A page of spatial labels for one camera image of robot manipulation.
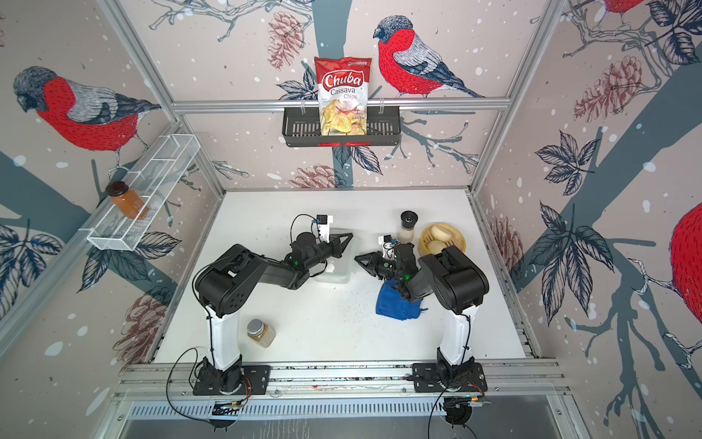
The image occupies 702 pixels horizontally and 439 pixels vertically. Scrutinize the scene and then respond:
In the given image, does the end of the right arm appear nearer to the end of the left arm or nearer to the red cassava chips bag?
the end of the left arm

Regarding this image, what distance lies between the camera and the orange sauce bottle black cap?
26.3 inches

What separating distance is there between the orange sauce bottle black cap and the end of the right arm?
0.52m
